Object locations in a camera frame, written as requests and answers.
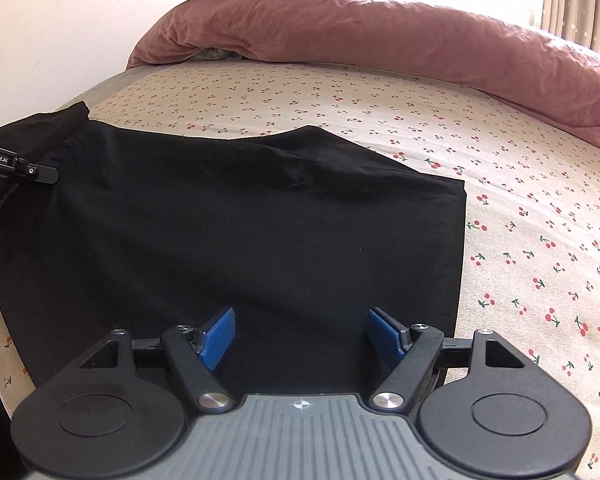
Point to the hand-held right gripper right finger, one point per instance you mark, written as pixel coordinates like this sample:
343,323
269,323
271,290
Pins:
385,340

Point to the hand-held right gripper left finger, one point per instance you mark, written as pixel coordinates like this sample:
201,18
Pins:
220,340

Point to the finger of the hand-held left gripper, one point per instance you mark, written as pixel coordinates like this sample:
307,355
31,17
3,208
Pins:
40,173

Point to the black pants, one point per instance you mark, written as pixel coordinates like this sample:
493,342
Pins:
230,235

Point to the black cloth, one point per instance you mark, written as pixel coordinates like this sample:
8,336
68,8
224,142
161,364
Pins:
45,125

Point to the cherry print bed sheet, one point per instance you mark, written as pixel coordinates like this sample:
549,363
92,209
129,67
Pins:
530,260

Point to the pink duvet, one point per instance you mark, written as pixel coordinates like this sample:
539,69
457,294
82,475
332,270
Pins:
380,30

